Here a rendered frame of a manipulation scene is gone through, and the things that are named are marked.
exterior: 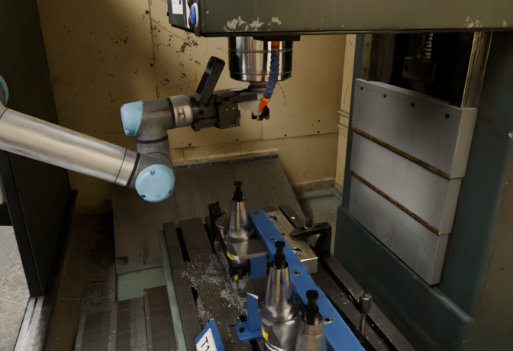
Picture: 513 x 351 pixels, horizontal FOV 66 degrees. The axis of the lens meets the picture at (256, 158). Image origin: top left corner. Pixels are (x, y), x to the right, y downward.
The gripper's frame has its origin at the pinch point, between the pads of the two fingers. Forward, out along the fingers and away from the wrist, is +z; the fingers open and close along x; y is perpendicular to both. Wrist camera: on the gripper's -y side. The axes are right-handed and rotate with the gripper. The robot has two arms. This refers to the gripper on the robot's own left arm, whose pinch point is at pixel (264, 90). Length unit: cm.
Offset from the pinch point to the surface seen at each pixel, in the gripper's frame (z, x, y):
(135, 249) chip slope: -35, -63, 75
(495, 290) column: 45, 40, 51
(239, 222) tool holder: -19.8, 28.5, 18.2
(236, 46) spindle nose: -7.9, 2.8, -11.7
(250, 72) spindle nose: -6.2, 5.9, -5.9
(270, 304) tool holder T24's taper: -24, 50, 20
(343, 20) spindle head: 0.0, 32.8, -17.6
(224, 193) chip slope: 12, -80, 68
